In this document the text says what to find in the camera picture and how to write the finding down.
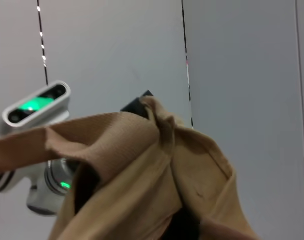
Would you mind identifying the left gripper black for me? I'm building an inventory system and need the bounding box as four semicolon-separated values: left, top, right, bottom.
73;159;102;215

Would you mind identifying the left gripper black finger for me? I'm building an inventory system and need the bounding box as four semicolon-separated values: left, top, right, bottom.
119;89;154;121

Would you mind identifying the khaki canvas food bag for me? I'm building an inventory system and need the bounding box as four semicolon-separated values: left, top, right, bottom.
0;96;262;240

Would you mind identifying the black recessed light track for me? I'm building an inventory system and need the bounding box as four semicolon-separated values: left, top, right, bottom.
36;0;49;86
180;0;195;130

